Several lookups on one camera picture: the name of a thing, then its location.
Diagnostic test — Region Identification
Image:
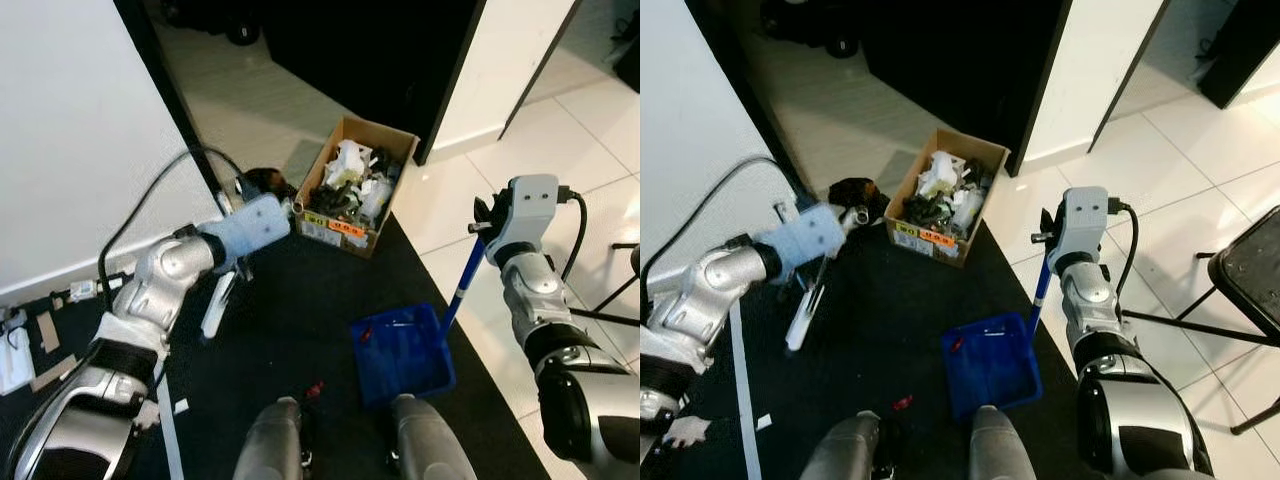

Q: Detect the white handled dark bristle brush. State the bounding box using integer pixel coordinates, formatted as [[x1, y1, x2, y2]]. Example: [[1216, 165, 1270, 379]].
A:
[[200, 167, 299, 343], [785, 177, 889, 353]]

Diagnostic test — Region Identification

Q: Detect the blue dustpan with long handle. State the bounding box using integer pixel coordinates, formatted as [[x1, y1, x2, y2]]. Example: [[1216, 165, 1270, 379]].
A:
[[350, 232, 491, 409], [940, 250, 1056, 423]]

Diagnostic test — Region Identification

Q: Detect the black floor mat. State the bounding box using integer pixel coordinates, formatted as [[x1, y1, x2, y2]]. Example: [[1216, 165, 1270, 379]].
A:
[[640, 222, 1101, 480], [0, 213, 549, 480]]

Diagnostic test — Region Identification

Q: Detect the brown cardboard trash box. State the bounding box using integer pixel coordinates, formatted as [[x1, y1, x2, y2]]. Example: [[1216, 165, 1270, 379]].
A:
[[885, 127, 1011, 269], [295, 115, 421, 259]]

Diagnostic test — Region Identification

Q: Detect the black crumpled trash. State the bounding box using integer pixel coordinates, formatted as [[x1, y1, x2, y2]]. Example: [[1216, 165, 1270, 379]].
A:
[[320, 185, 366, 221], [905, 195, 951, 231]]

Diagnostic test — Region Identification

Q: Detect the white crumpled plastic trash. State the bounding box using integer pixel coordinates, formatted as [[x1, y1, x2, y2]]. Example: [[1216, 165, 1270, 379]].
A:
[[918, 150, 966, 196], [325, 140, 373, 186]]

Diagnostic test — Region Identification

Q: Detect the white tape strip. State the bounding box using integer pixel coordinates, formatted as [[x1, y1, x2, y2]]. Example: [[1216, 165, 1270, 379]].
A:
[[155, 370, 186, 480], [728, 300, 763, 480]]

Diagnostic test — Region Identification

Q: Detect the black metal chair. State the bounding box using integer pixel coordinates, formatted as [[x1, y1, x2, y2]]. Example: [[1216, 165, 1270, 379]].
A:
[[570, 240, 641, 331], [1120, 205, 1280, 436]]

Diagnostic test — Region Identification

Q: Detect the black door panel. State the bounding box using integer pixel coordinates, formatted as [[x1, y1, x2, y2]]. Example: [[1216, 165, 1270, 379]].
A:
[[260, 0, 488, 166], [862, 0, 1071, 176]]

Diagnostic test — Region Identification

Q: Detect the grey left robot leg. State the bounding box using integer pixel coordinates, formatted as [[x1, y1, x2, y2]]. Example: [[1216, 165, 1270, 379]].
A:
[[797, 410, 881, 480], [232, 397, 304, 480]]

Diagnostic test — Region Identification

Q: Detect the grey robot leg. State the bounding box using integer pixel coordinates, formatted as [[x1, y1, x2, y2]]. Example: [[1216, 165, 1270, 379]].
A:
[[388, 394, 479, 480], [232, 397, 304, 480], [797, 410, 881, 480], [968, 404, 1039, 480]]

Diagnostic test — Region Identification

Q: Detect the grey right robot leg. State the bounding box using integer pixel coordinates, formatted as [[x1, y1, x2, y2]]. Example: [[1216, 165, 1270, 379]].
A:
[[968, 404, 1039, 480], [388, 394, 479, 480]]

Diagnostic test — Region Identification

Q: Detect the black wheeled cart base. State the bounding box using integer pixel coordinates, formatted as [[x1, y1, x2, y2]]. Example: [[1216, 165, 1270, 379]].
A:
[[760, 0, 863, 59], [160, 0, 263, 46]]

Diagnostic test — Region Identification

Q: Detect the white power adapter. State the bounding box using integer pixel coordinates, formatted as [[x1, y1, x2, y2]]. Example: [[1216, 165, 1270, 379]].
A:
[[0, 308, 36, 396]]

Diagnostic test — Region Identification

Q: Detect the black cabinet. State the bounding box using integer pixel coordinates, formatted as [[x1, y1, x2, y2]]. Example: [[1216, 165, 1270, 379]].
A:
[[1197, 0, 1280, 109]]

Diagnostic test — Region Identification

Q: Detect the pale grey left wrist camera mount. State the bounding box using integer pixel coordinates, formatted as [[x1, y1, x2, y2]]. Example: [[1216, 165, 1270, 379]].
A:
[[205, 193, 293, 263], [765, 203, 849, 276]]

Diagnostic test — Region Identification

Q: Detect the pale grey wrist camera mount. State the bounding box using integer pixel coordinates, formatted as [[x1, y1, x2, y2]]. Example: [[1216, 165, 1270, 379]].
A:
[[1058, 187, 1111, 259], [205, 193, 293, 263], [765, 203, 849, 276], [497, 175, 561, 251]]

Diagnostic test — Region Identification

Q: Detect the pale grey right wrist camera mount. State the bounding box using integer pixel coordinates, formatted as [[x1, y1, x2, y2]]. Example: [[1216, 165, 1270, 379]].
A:
[[497, 175, 561, 251], [1058, 187, 1111, 259]]

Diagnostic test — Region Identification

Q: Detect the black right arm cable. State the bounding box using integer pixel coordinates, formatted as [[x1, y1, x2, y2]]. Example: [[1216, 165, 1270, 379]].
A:
[[1108, 200, 1141, 311], [555, 188, 591, 283]]

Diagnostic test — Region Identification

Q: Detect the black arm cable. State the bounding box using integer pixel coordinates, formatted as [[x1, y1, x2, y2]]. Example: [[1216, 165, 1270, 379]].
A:
[[97, 147, 246, 301], [555, 188, 591, 283], [1108, 200, 1141, 311], [642, 156, 804, 296]]

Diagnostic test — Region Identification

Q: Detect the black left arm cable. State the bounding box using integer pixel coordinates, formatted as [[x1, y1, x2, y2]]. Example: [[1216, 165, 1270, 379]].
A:
[[642, 156, 804, 296], [97, 147, 246, 301]]

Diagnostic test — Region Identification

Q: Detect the black wall edge trim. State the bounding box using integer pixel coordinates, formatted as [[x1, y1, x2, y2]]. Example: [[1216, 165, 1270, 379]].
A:
[[683, 0, 823, 206]]

